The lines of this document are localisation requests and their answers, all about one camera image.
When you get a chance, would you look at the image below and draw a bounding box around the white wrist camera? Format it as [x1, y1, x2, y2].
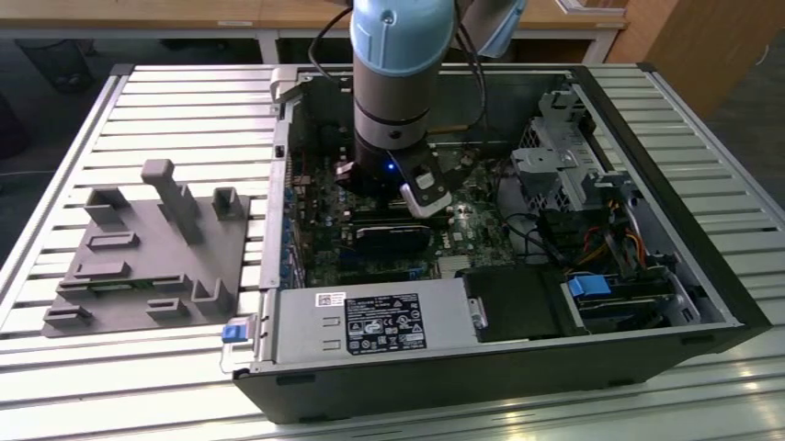
[398, 169, 454, 220]

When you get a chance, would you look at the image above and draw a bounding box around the metal disk bay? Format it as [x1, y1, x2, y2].
[561, 256, 707, 336]

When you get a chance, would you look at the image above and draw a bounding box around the white paper stack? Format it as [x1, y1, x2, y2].
[554, 0, 630, 15]

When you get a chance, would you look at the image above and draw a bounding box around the grey plastic parts rack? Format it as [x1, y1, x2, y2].
[39, 158, 253, 340]

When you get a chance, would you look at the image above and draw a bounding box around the wooden desk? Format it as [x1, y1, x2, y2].
[0, 0, 630, 65]

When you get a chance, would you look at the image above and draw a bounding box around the blue disk carrier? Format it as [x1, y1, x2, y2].
[566, 274, 613, 300]

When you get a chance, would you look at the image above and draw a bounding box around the black graphics card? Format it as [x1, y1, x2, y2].
[353, 221, 436, 257]

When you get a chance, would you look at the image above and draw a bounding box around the silver finned heatsink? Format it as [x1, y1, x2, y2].
[438, 255, 477, 277]

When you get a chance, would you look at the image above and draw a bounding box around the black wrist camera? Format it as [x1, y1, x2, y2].
[334, 160, 363, 188]

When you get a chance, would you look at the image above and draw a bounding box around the grey power supply unit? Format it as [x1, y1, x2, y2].
[269, 277, 486, 368]

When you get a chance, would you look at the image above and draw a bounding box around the yellow braided wire bundle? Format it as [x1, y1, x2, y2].
[576, 227, 649, 272]

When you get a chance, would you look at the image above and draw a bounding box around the black open pc case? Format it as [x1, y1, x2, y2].
[231, 62, 773, 424]

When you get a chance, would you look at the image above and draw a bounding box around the wooden cabinet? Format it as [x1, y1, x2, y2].
[604, 0, 785, 119]

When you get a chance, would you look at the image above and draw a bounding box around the black waste bin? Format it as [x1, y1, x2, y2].
[15, 39, 98, 93]

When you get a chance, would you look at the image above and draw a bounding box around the green motherboard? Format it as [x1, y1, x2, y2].
[287, 146, 517, 288]

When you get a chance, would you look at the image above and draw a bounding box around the black plastic shroud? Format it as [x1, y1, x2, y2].
[457, 265, 588, 344]

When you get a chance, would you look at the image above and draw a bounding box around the perforated metal drive cage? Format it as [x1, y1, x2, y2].
[508, 89, 645, 212]

